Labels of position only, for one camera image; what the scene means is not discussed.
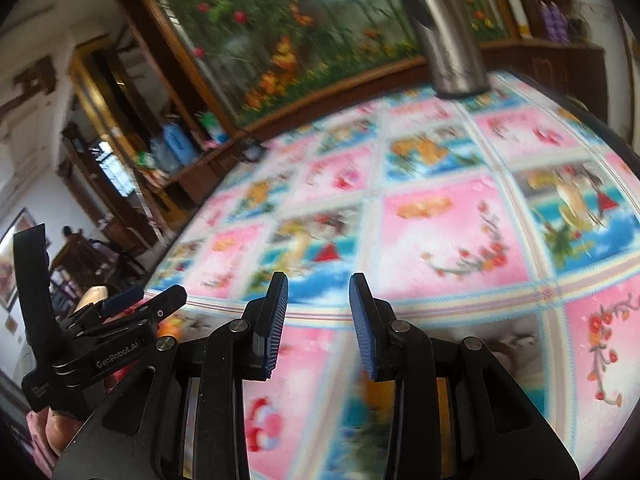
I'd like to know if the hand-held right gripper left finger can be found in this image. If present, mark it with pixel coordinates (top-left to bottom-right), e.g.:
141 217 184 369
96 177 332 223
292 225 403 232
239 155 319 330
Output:
50 271 291 480

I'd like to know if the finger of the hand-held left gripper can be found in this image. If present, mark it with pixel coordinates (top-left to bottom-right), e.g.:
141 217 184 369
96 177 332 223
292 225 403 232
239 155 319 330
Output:
82 284 188 336
70 284 147 326

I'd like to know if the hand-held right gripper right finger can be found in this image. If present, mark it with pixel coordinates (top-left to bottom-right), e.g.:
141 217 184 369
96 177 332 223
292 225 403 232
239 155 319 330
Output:
348 272 583 480

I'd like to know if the person's left hand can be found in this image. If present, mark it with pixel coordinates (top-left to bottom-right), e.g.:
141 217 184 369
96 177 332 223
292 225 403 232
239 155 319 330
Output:
45 406 86 458

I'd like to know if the striped seat cushion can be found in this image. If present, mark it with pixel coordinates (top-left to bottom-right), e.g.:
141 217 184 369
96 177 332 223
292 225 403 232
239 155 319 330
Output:
80 285 110 308

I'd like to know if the wooden chair with carved back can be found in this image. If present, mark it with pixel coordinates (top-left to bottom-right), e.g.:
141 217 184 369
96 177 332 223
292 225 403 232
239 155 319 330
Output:
50 237 148 286

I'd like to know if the framed landscape painting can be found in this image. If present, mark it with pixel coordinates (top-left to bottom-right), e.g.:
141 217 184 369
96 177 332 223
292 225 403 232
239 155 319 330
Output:
0 207 38 311

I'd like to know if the barred window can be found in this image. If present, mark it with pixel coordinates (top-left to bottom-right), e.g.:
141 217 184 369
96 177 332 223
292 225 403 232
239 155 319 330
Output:
97 140 123 196

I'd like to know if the printed fruit and flower tablecloth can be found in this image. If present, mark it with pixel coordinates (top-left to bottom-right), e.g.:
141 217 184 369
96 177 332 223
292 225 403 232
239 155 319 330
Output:
145 71 640 480

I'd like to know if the grey-blue thermos flask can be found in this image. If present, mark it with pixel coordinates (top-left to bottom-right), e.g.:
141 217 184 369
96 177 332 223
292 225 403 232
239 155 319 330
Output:
149 137 178 173

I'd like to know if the blue thermos flask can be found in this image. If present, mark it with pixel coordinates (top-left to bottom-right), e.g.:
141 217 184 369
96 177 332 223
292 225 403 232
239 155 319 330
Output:
162 122 196 166

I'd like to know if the green and blue plastic pack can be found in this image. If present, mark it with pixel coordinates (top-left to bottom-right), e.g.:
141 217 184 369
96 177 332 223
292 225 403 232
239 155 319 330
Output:
197 111 228 146

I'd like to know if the golden wooden pillar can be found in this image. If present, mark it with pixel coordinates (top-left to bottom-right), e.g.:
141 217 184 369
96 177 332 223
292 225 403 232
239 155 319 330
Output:
67 35 176 226

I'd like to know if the stainless steel thermos jug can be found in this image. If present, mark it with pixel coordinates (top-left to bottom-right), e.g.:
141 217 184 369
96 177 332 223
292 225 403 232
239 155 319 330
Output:
402 0 488 100

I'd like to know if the purple bottle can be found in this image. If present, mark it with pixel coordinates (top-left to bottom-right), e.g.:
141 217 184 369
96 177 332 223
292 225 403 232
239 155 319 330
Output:
553 2 571 43
540 1 557 41

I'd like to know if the flower garden wall mural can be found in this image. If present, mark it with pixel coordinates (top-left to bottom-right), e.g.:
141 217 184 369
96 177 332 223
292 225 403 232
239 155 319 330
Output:
145 0 506 126

